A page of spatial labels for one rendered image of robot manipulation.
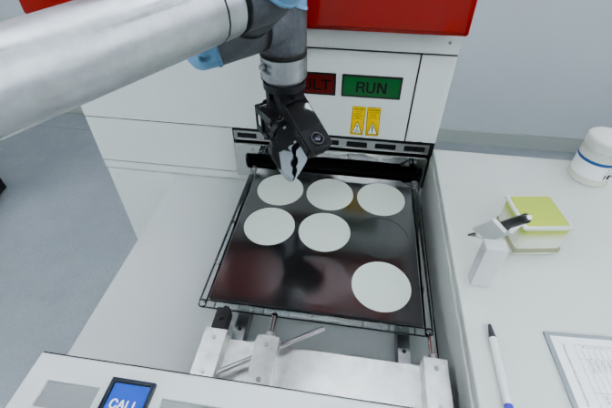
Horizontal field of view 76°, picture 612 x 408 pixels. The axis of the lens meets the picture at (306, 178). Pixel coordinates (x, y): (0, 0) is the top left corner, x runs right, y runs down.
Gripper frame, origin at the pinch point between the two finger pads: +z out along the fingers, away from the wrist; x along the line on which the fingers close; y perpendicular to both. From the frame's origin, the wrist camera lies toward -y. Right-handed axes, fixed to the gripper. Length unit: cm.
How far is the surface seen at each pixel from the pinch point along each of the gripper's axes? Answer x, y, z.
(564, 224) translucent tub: -24.8, -37.4, -6.0
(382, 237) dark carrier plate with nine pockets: -9.4, -16.5, 7.4
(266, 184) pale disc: 1.8, 8.8, 7.3
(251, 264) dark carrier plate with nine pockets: 14.2, -8.8, 7.4
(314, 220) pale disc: -1.0, -6.1, 7.3
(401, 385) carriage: 5.5, -37.9, 9.3
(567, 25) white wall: -194, 48, 21
